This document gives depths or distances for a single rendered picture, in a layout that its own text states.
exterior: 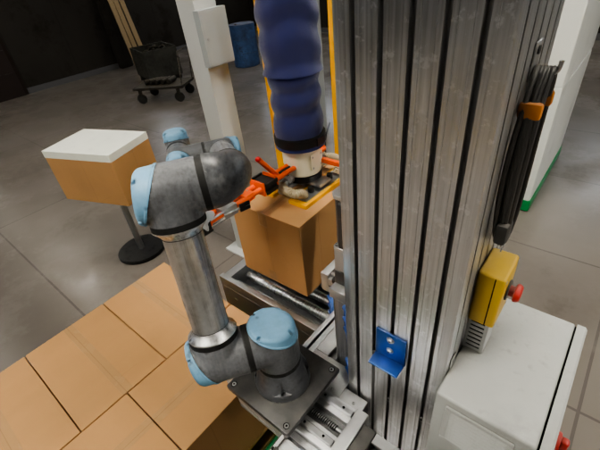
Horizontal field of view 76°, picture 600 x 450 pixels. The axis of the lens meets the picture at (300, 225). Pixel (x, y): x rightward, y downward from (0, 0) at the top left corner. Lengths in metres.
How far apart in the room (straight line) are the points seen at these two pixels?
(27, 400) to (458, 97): 2.00
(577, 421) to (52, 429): 2.36
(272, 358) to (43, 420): 1.27
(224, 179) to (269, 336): 0.38
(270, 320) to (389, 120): 0.56
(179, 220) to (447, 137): 0.50
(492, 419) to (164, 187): 0.76
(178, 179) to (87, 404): 1.36
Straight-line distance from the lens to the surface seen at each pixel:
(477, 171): 0.59
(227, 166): 0.77
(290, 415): 1.07
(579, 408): 2.52
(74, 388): 2.04
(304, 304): 1.95
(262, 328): 0.93
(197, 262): 0.83
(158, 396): 1.83
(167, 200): 0.76
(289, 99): 1.55
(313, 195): 1.68
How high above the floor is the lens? 1.98
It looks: 36 degrees down
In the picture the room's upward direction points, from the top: 7 degrees counter-clockwise
